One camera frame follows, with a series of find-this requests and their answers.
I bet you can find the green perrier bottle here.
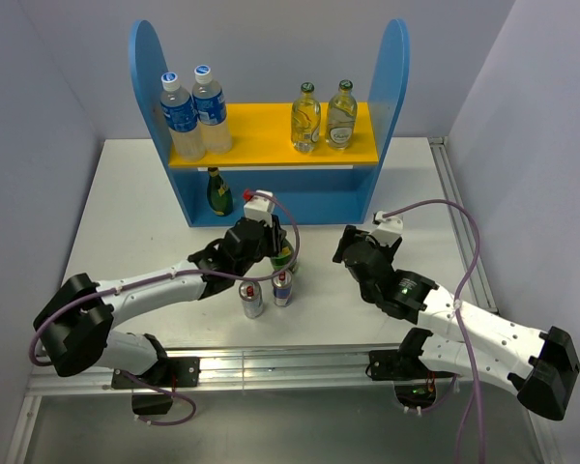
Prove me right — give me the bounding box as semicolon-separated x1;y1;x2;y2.
207;167;233;217
270;241;295;271

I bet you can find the blue Red Bull can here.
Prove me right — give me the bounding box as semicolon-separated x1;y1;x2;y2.
272;271;293;307

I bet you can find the silver Red Bull can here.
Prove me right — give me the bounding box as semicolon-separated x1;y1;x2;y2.
238;281;264;319

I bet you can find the green Perrier bottle front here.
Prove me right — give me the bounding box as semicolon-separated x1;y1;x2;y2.
207;167;233;217

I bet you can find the clear Chang soda bottle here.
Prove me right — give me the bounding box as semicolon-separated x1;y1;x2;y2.
291;82;321;153
326;79;358;149

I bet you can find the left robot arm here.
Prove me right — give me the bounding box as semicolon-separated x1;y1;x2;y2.
29;216;286;386

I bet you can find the blue and yellow wooden shelf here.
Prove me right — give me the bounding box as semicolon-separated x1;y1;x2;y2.
129;18;410;227

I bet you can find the left plastic water bottle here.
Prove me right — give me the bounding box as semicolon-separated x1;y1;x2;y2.
159;72;205;161

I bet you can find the plastic water bottle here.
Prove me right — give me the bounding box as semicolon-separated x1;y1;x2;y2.
159;72;205;161
191;65;232;154

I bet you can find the right plastic water bottle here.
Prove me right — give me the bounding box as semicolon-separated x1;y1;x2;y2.
191;65;232;154

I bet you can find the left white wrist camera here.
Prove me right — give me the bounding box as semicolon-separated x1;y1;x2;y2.
244;190;275;228

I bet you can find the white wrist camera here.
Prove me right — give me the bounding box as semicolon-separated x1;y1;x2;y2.
244;190;275;228
369;211;403;247

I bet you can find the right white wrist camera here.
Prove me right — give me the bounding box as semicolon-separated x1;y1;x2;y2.
369;211;403;247

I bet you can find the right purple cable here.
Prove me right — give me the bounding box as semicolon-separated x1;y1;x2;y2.
379;198;489;464

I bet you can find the purple cable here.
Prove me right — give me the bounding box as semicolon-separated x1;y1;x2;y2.
379;198;489;464
28;188;302;427

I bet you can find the aluminium front rail frame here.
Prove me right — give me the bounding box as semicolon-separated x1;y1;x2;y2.
7;347;550;463

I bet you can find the aluminium right side rail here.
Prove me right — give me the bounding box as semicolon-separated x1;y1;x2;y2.
427;137;498;313

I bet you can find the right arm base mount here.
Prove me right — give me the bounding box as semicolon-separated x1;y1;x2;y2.
364;349;457;417

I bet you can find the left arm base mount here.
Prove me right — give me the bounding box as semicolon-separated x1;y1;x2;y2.
110;356;200;424

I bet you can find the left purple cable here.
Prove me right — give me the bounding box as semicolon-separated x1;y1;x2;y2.
28;188;302;427

